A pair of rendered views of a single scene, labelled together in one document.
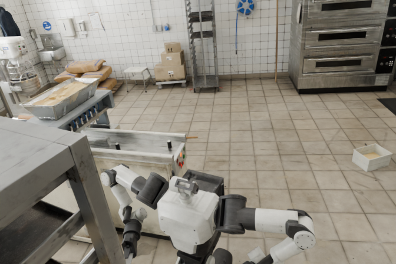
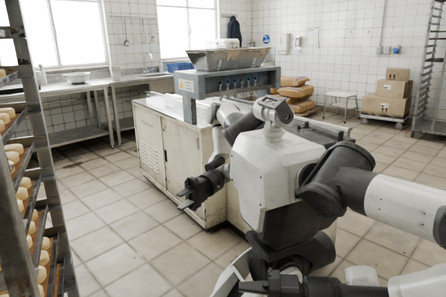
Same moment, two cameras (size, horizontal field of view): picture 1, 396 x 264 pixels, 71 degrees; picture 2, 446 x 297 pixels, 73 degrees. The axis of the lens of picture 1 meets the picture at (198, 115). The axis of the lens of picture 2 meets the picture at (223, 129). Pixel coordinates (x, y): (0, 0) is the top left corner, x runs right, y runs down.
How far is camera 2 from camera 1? 71 cm
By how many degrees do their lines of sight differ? 36
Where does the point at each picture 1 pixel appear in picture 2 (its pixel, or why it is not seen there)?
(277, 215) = (425, 191)
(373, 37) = not seen: outside the picture
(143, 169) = not seen: hidden behind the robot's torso
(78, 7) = (299, 22)
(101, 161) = not seen: hidden behind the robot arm
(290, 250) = (436, 286)
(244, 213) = (353, 172)
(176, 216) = (247, 152)
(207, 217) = (288, 163)
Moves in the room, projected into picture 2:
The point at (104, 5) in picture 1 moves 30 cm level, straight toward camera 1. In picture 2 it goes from (327, 20) to (326, 19)
